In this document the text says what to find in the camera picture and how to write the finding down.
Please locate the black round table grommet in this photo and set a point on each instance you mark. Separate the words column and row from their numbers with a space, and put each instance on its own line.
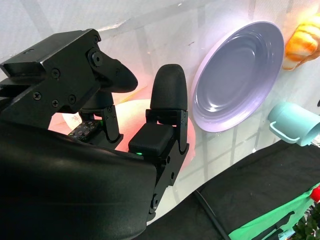
column 319, row 102

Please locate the red object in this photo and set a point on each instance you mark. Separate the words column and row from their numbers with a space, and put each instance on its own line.
column 316, row 193

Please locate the green plant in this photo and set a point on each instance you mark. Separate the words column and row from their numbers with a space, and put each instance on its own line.
column 308, row 228

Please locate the green cloth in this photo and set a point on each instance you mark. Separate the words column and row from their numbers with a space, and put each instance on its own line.
column 272, row 217

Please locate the pink plush pig doll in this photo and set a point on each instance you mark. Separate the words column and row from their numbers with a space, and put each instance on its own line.
column 131, row 112

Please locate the orange striped pumpkin plush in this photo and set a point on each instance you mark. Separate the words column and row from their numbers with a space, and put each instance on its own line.
column 300, row 45

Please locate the black backdrop cloth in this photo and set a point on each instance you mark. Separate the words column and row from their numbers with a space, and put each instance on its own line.
column 250, row 182

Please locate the lavender round plate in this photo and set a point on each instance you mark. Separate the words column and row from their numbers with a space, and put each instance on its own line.
column 232, row 82

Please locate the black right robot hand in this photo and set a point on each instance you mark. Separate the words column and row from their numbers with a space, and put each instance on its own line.
column 62, row 180

